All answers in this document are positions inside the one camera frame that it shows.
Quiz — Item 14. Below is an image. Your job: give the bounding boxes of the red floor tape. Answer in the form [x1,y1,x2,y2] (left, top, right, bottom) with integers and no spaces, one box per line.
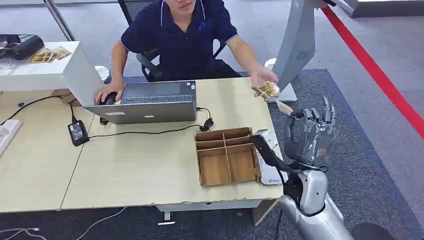
[320,6,424,140]

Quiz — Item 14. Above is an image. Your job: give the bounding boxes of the printed card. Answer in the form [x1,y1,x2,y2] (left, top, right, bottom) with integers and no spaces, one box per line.
[275,100,298,119]

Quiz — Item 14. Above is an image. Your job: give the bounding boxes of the black desktop device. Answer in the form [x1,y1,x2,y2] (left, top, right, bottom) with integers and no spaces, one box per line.
[0,33,45,62]

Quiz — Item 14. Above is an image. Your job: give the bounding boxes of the white round stool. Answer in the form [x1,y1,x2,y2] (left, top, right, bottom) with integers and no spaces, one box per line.
[94,65,112,85]

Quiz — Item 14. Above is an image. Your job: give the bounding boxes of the person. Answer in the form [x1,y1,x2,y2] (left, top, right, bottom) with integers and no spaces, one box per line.
[94,0,280,106]

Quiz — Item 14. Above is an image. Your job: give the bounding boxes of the white power strip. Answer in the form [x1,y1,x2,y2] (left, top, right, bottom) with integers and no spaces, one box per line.
[0,118,24,157]

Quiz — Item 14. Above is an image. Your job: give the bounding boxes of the person's right hand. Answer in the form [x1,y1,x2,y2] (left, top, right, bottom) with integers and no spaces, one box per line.
[94,82,125,106]

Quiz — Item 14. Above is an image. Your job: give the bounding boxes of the grey desk frame bracket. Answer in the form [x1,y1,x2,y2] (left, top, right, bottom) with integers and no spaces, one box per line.
[154,198,279,227]

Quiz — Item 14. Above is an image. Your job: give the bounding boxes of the stack of printed cards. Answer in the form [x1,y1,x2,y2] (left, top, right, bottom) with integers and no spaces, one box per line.
[252,80,281,102]

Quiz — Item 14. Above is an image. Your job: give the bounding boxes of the grey raised platform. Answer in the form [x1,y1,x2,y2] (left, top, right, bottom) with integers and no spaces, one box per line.
[337,0,424,19]

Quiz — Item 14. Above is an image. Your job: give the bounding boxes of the white cabinet box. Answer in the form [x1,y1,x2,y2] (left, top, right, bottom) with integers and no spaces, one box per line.
[0,41,106,107]

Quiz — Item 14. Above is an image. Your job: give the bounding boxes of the person's left hand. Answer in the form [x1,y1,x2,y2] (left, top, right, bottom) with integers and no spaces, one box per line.
[250,67,279,89]

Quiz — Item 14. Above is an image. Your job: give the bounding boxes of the grey kiosk stand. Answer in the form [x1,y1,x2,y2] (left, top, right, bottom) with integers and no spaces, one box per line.
[264,0,336,104]

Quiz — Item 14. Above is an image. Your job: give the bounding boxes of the black office chair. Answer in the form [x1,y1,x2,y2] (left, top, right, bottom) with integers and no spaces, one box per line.
[117,0,229,83]

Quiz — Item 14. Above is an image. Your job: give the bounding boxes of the grey floor cable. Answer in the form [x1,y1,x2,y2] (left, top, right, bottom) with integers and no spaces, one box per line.
[0,227,48,240]

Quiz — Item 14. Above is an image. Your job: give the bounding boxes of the grey slanted pole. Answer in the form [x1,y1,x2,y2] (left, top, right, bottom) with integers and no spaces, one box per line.
[43,0,77,42]

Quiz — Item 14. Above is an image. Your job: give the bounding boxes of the brown cardboard piece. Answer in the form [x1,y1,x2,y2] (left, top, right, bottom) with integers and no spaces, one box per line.
[51,88,82,107]

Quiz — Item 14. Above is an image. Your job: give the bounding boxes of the grey laptop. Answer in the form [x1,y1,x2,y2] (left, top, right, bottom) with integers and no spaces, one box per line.
[83,80,198,126]

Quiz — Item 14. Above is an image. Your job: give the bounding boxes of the black mains cable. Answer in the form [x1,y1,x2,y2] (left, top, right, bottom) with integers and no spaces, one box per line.
[0,95,79,127]

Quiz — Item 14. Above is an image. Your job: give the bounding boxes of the white floor cable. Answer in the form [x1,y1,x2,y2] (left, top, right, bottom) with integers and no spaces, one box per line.
[75,206,129,240]

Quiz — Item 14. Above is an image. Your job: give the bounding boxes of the wooden compartment box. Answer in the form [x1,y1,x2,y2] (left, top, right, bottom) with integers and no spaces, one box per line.
[194,127,263,188]

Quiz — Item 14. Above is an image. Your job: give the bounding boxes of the black laptop charging cable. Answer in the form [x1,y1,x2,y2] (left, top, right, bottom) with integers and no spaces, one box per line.
[88,106,215,140]

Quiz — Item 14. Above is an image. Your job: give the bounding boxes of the dark grey carpet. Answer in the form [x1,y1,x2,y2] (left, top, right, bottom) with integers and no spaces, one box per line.
[0,68,424,240]

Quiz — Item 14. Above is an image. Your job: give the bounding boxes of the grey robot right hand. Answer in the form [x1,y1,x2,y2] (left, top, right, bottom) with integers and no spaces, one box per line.
[283,95,339,170]

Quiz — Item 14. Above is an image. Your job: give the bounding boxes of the black power adapter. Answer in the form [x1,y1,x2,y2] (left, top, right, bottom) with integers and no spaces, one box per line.
[67,119,91,148]

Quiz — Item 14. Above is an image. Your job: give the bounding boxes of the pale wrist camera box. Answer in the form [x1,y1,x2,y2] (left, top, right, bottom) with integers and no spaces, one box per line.
[250,128,290,187]

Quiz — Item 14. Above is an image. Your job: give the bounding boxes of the printed cards pile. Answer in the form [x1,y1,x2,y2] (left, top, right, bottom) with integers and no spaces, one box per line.
[25,46,73,64]

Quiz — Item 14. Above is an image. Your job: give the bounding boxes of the black computer mouse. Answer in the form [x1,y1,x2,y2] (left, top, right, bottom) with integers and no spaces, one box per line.
[99,92,119,106]

